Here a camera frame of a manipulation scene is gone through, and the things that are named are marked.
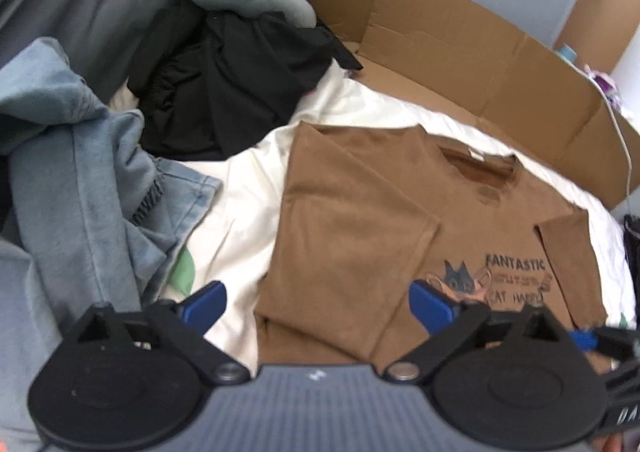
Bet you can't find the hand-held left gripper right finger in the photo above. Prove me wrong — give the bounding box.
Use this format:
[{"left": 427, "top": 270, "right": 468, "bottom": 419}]
[{"left": 382, "top": 280, "right": 576, "bottom": 383}]

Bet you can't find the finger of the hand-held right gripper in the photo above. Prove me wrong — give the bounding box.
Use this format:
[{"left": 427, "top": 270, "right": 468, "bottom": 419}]
[{"left": 569, "top": 326, "right": 640, "bottom": 364}]

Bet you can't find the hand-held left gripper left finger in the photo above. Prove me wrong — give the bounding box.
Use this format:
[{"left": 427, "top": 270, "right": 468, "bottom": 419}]
[{"left": 60, "top": 280, "right": 251, "bottom": 385}]

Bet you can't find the black knit garment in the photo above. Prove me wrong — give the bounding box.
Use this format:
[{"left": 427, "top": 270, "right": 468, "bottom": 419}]
[{"left": 622, "top": 214, "right": 640, "bottom": 273}]

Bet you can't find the brown printed t-shirt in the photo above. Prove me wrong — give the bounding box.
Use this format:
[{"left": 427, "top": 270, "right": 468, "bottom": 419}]
[{"left": 254, "top": 121, "right": 608, "bottom": 373}]

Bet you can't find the black clothes pile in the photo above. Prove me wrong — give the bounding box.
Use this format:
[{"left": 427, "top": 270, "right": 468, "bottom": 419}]
[{"left": 127, "top": 0, "right": 363, "bottom": 162}]

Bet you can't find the cream bear print bed sheet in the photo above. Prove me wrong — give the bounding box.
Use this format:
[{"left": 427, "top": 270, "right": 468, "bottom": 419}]
[{"left": 107, "top": 67, "right": 638, "bottom": 373}]

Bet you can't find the grey-blue sweatshirt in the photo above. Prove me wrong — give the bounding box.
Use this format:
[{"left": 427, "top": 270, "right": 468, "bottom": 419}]
[{"left": 0, "top": 37, "right": 223, "bottom": 438}]

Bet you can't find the purple packet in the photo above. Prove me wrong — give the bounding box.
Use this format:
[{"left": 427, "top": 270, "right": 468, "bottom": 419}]
[{"left": 585, "top": 67, "right": 621, "bottom": 93}]

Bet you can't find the flattened cardboard sheet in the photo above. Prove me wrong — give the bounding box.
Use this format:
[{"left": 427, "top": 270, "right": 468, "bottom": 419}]
[{"left": 235, "top": 0, "right": 640, "bottom": 210}]

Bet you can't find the tall cardboard box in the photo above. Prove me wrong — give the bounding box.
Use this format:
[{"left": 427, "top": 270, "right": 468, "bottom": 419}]
[{"left": 552, "top": 0, "right": 640, "bottom": 78}]

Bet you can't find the white cable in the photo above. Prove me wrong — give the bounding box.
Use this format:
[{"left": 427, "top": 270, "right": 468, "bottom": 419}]
[{"left": 597, "top": 82, "right": 633, "bottom": 205}]

